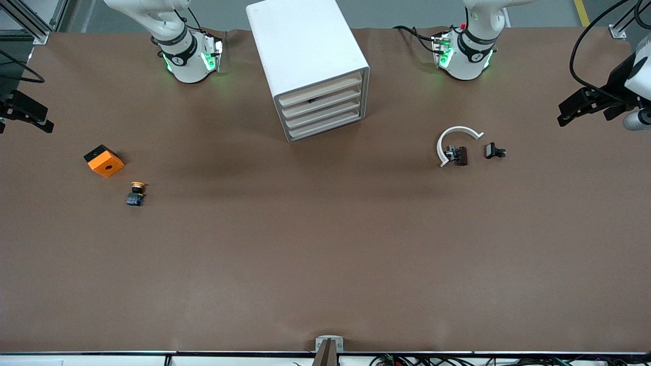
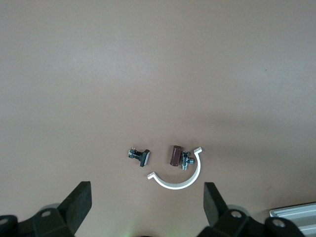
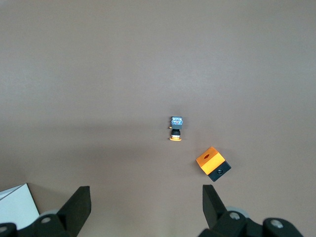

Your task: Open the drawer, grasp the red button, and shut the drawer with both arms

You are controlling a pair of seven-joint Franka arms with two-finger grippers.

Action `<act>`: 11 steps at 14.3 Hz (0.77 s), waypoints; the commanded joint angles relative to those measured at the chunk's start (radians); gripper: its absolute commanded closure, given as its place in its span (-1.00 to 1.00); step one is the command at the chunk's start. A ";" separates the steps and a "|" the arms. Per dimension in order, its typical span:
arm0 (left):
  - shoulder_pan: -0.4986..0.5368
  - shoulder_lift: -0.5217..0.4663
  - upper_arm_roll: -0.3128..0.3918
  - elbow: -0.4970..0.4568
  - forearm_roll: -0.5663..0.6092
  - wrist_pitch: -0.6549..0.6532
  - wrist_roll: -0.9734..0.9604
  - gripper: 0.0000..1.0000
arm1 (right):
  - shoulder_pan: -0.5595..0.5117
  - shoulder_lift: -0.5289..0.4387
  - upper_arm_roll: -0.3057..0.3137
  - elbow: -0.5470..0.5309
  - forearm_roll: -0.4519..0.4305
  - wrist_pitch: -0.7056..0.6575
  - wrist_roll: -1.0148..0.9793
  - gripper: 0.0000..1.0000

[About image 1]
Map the cream cabinet drawer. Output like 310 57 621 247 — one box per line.
287 107 366 141
278 72 363 107
284 96 365 129
280 83 364 118

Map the yellow push button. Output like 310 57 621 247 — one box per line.
127 181 146 207

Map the white drawer cabinet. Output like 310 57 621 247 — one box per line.
246 0 370 143

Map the orange box with hole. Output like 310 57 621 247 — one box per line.
84 144 125 178

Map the dark brown small component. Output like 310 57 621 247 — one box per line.
446 145 468 167

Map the brown table cover mat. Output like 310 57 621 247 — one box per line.
0 26 651 354

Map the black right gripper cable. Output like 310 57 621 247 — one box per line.
0 48 45 84

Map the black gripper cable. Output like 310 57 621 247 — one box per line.
0 48 45 84
570 0 651 100

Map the aluminium frame profile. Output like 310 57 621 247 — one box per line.
609 0 651 40
0 0 69 45

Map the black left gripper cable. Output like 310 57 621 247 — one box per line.
570 0 651 100

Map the white curved ring part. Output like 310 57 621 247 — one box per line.
436 126 484 168

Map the black arm base cable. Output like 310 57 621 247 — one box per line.
393 25 443 54

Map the white table edge rail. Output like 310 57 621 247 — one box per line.
0 351 651 366

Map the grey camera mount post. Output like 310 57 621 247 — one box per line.
313 335 344 366

